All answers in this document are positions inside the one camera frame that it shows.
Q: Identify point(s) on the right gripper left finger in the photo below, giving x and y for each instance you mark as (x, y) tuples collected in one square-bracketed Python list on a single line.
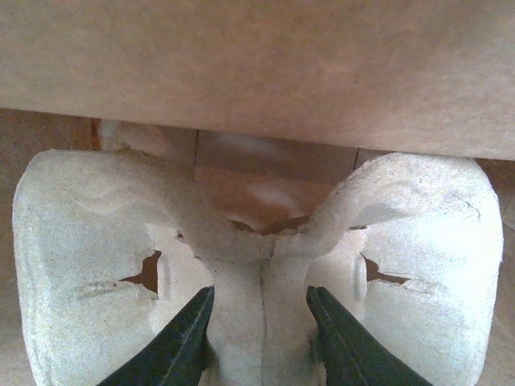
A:
[(177, 355)]

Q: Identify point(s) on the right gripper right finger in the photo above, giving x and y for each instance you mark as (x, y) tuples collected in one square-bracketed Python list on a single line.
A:
[(351, 355)]

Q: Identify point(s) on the brown paper bag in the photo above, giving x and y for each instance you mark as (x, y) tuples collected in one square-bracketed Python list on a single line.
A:
[(434, 76)]

